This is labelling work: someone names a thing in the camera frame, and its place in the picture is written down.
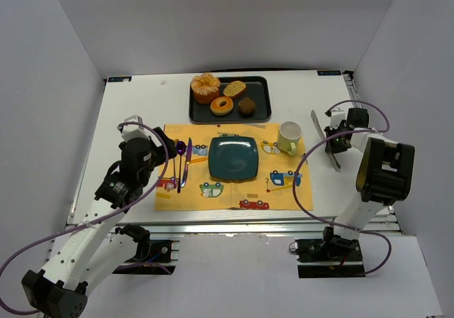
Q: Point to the sliced seeded bread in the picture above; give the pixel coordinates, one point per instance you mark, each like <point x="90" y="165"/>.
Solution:
<point x="235" y="89"/>

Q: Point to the purple iridescent spoon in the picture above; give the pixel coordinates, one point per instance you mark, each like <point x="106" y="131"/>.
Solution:
<point x="181" y="150"/>

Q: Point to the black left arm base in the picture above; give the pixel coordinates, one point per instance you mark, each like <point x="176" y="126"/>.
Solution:
<point x="153" y="256"/>

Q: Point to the right blue corner label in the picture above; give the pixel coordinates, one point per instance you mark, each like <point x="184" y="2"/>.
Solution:
<point x="326" y="73"/>

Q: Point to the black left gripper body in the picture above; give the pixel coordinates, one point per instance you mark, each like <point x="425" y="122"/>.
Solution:
<point x="160" y="147"/>

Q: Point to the teal square plate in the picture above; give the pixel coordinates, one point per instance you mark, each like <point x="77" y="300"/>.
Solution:
<point x="233" y="158"/>

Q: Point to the large orange swirl bun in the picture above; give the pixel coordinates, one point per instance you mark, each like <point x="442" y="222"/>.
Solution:
<point x="205" y="88"/>

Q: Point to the pale yellow mug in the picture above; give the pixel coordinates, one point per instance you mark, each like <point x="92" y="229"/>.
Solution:
<point x="289" y="135"/>

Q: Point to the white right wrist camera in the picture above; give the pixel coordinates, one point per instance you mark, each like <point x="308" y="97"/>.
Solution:
<point x="336" y="116"/>

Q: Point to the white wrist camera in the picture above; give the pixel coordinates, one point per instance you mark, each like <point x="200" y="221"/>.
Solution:
<point x="336" y="116"/>
<point x="132" y="131"/>

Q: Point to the yellow vehicle print placemat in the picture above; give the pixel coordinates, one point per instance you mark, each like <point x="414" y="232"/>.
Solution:
<point x="282" y="182"/>

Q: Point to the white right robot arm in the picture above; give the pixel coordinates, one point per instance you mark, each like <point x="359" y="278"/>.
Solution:
<point x="384" y="177"/>

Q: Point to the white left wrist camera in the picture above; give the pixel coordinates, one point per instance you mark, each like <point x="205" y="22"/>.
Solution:
<point x="132" y="131"/>

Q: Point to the blue corner label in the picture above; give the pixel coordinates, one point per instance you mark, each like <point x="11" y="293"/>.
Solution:
<point x="119" y="79"/>
<point x="326" y="73"/>

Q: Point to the brown chocolate muffin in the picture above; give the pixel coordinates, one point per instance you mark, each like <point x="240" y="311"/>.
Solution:
<point x="246" y="107"/>

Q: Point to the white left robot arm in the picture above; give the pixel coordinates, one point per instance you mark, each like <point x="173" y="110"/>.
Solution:
<point x="62" y="286"/>

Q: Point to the iridescent table knife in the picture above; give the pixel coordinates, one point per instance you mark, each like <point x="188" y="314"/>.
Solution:
<point x="187" y="162"/>

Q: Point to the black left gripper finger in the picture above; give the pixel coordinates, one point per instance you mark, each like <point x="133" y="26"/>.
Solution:
<point x="164" y="139"/>
<point x="169" y="152"/>

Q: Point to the left blue corner label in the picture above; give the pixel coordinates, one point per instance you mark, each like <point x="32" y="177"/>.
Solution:
<point x="119" y="79"/>

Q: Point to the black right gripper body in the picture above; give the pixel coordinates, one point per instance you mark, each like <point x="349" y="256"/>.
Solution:
<point x="331" y="138"/>

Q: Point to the orange glazed donut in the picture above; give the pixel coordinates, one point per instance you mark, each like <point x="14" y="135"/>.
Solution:
<point x="221" y="106"/>

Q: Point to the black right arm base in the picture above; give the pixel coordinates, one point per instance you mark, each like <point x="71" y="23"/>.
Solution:
<point x="317" y="260"/>

